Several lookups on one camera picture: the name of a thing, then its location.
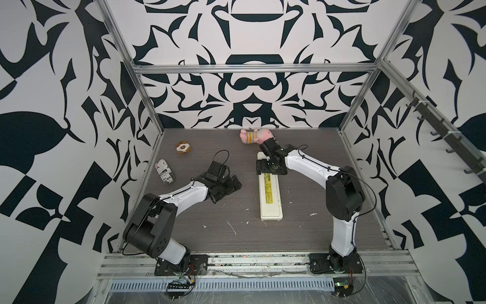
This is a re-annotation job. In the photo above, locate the cream dispenser lid with label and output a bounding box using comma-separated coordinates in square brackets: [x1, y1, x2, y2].
[258, 172, 283, 221]

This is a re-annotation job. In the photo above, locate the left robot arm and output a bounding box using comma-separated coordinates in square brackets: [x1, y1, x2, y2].
[123, 161, 242, 272]

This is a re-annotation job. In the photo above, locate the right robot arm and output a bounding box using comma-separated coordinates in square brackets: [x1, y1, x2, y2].
[256, 138, 366, 274]

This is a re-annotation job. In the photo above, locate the pink plush toy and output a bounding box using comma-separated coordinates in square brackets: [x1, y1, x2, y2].
[239, 129, 274, 144]

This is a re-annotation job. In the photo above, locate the brown white plush toy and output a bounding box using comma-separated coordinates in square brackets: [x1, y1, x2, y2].
[176, 141, 192, 155]

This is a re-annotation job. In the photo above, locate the small white printed package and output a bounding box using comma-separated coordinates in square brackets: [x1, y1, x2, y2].
[154, 159, 175, 184]

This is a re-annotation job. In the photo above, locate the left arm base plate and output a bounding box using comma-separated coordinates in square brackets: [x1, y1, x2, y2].
[154, 254, 209, 276]

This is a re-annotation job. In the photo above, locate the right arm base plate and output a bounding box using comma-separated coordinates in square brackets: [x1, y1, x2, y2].
[309, 252, 363, 274]

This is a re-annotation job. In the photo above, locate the left circuit board with wires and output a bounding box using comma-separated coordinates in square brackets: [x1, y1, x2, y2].
[165, 280, 196, 300]

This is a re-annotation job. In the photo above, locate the circuit board with wires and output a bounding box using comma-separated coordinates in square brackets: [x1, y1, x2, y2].
[332, 277, 354, 298]
[165, 280, 196, 300]

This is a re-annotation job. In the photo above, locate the right circuit board with wires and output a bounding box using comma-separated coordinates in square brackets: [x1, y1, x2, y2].
[332, 277, 354, 298]

